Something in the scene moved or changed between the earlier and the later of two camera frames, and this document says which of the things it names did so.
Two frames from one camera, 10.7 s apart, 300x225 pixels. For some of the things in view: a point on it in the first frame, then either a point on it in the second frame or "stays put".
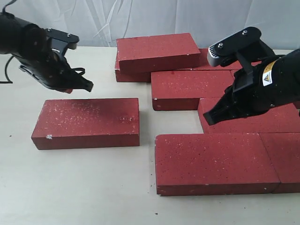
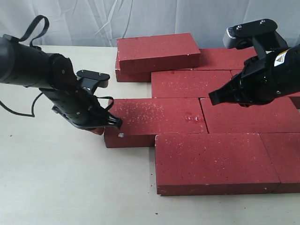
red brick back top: [171, 52] stays put
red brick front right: [284, 149] stays put
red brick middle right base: [283, 119] stays put
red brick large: [181, 90] stays put
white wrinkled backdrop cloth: [99, 23] stays put
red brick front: [87, 123] → [143, 118]
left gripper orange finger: [68, 90] → [98, 130]
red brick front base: [213, 163] stays put
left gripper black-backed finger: [80, 83] → [114, 121]
